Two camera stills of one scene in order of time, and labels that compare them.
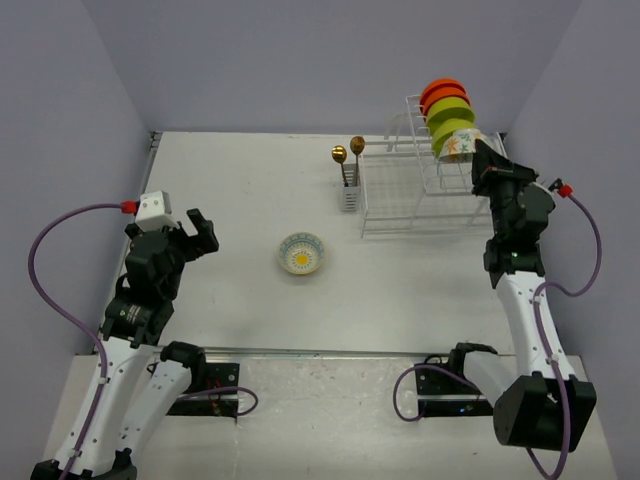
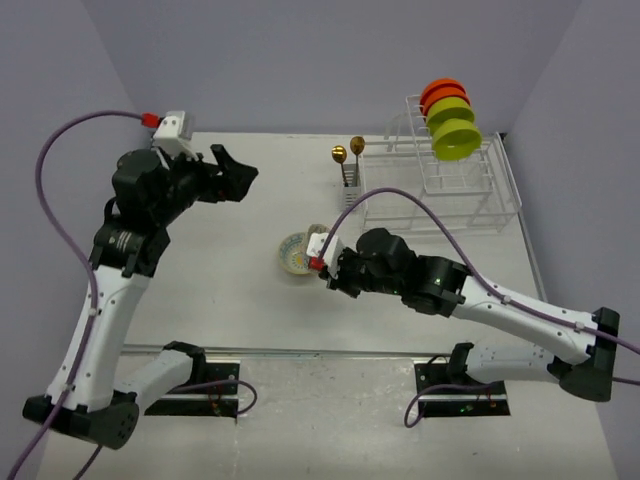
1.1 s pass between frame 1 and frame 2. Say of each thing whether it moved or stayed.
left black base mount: stayed
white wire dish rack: stayed
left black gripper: moved
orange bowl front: stayed
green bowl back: stayed
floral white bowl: moved
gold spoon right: stayed
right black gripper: moved
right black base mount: stayed
